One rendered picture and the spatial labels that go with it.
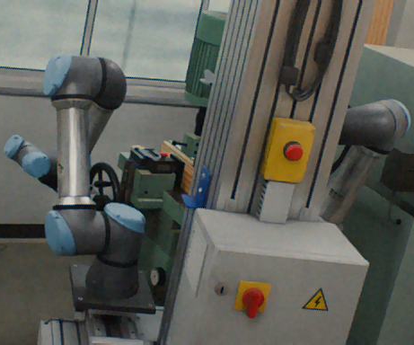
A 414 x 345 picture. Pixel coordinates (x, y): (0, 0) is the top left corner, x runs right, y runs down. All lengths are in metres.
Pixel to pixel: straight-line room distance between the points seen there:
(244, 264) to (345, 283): 0.23
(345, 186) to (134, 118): 2.13
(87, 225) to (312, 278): 0.67
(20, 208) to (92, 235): 2.18
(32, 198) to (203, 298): 2.68
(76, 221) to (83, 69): 0.40
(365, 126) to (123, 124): 2.29
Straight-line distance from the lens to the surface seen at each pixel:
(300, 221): 1.97
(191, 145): 2.97
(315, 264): 1.80
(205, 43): 2.88
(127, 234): 2.26
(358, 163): 2.43
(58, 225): 2.20
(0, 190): 4.32
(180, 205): 2.82
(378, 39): 4.88
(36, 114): 4.21
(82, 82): 2.26
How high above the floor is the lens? 1.91
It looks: 17 degrees down
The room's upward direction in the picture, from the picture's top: 11 degrees clockwise
